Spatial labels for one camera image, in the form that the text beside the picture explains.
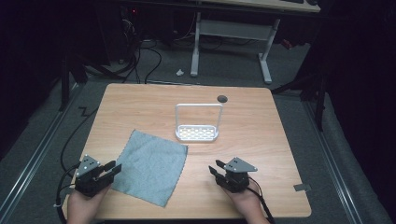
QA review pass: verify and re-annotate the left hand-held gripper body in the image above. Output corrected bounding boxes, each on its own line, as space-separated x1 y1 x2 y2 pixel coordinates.
74 154 107 198

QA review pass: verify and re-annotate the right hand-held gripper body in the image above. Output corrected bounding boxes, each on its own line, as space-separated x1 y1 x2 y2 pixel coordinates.
221 156 259 194

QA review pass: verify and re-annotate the grey cloth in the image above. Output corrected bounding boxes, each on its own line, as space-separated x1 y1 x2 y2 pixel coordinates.
110 129 189 208

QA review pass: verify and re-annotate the white towel rack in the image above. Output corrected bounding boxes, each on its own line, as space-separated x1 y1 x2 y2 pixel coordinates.
174 103 224 143

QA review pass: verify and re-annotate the person's left hand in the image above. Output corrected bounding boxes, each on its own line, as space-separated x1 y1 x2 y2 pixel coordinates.
66 184 112 224

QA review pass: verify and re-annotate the person's right hand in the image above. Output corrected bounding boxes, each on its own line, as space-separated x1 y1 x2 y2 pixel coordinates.
221 179 265 224

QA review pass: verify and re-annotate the black metal stand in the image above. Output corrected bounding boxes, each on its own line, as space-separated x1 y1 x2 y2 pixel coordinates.
58 53 94 112
271 73 328 133

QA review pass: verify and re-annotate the black cable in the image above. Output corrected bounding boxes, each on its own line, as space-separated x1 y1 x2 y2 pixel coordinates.
55 105 100 224
247 176 276 224

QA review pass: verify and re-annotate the aluminium floor rail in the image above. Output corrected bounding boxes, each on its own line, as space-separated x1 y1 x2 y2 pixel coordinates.
303 101 365 224
0 83 82 218

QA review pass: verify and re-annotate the bundle of black cables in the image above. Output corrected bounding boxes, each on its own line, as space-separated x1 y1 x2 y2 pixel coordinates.
83 12 163 85

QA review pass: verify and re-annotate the white desk frame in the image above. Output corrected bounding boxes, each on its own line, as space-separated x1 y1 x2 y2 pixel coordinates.
190 0 321 85

